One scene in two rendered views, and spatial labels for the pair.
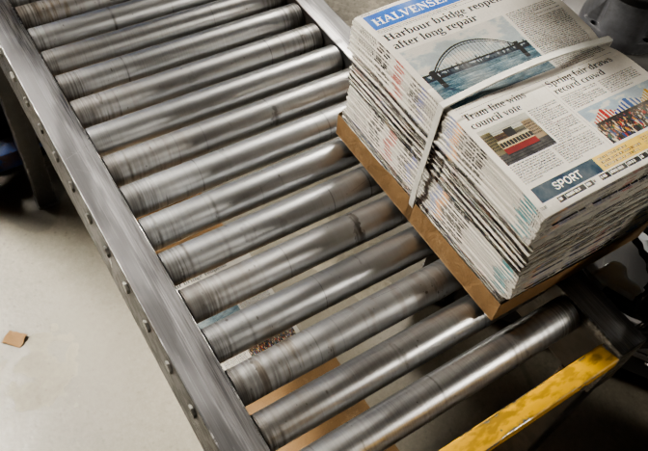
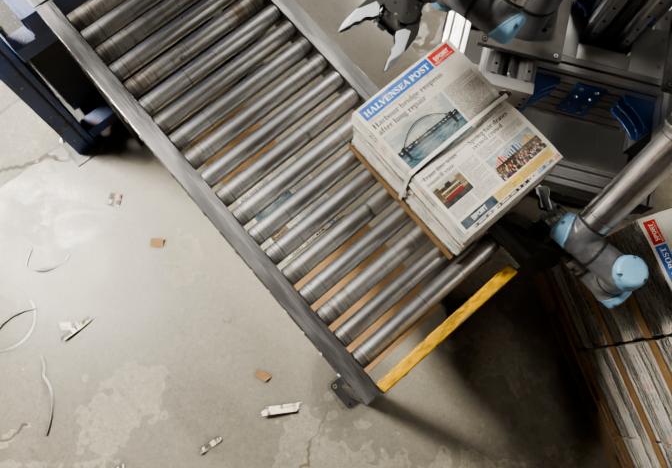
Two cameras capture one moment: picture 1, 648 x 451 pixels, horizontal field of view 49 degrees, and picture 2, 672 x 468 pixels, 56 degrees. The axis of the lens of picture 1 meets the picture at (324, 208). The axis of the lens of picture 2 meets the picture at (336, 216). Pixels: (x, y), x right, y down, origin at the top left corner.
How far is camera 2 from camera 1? 0.73 m
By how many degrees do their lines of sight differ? 23
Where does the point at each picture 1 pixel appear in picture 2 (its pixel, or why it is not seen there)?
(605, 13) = not seen: hidden behind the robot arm
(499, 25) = (439, 100)
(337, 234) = (360, 219)
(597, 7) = not seen: hidden behind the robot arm
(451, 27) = (411, 109)
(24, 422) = (181, 293)
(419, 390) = (415, 305)
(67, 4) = (155, 73)
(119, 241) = (242, 248)
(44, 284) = (163, 202)
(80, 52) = (178, 114)
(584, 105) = (489, 155)
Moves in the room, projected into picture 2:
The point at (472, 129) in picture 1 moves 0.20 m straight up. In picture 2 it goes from (427, 187) to (445, 154)
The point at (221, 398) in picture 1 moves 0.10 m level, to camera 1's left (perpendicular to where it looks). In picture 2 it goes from (317, 327) to (275, 328)
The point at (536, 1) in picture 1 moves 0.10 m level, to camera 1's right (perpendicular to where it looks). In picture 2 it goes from (461, 73) to (506, 73)
